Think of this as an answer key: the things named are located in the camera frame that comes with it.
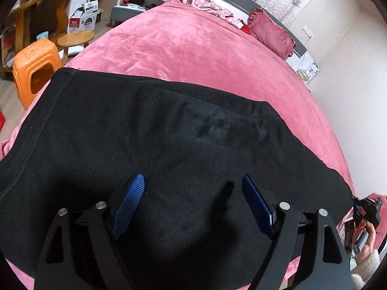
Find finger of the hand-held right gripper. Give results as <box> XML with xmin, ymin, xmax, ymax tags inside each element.
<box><xmin>351</xmin><ymin>196</ymin><xmax>365</xmax><ymax>218</ymax></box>

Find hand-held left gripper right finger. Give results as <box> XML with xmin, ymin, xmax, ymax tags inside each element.
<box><xmin>241</xmin><ymin>174</ymin><xmax>354</xmax><ymax>290</ymax></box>

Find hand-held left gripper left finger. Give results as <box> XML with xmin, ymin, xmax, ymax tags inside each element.
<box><xmin>34</xmin><ymin>174</ymin><xmax>146</xmax><ymax>290</ymax></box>

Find black pants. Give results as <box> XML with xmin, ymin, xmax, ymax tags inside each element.
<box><xmin>0</xmin><ymin>68</ymin><xmax>355</xmax><ymax>290</ymax></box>

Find person's right forearm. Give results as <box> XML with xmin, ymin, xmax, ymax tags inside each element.
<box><xmin>349</xmin><ymin>245</ymin><xmax>382</xmax><ymax>289</ymax></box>

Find person's right hand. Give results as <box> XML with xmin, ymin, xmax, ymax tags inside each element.
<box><xmin>353</xmin><ymin>219</ymin><xmax>377</xmax><ymax>254</ymax></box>

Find white nightstand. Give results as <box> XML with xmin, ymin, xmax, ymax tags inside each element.
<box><xmin>286</xmin><ymin>51</ymin><xmax>321</xmax><ymax>93</ymax></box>
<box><xmin>110</xmin><ymin>0</ymin><xmax>171</xmax><ymax>26</ymax></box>

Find pink bed blanket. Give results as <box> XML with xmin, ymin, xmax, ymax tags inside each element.
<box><xmin>0</xmin><ymin>0</ymin><xmax>356</xmax><ymax>290</ymax></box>

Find dark pink ruffled pillow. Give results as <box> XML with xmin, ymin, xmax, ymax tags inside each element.
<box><xmin>247</xmin><ymin>7</ymin><xmax>297</xmax><ymax>60</ymax></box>

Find round wooden stool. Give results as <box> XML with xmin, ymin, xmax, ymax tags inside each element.
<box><xmin>57</xmin><ymin>30</ymin><xmax>96</xmax><ymax>62</ymax></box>

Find orange plastic stool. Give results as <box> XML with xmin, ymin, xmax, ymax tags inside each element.
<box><xmin>12</xmin><ymin>39</ymin><xmax>64</xmax><ymax>109</ymax></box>

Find white red cardboard box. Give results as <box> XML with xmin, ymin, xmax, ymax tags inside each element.
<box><xmin>67</xmin><ymin>0</ymin><xmax>100</xmax><ymax>34</ymax></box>

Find grey white headboard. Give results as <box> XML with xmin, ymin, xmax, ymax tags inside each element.
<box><xmin>181</xmin><ymin>0</ymin><xmax>307</xmax><ymax>58</ymax></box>

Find pink floral garment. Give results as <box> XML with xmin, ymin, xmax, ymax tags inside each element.
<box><xmin>175</xmin><ymin>0</ymin><xmax>245</xmax><ymax>29</ymax></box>

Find wooden desk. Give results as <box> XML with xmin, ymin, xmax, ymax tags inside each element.
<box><xmin>0</xmin><ymin>0</ymin><xmax>91</xmax><ymax>76</ymax></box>

